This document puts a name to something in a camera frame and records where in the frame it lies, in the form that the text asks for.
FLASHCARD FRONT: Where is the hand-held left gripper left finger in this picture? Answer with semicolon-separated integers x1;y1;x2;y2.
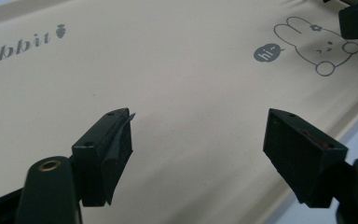
71;107;136;207

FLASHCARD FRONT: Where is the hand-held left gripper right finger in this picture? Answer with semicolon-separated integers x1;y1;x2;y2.
263;107;350;209

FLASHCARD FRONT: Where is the beige tray with rabbit print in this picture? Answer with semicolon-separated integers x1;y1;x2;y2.
0;0;358;224

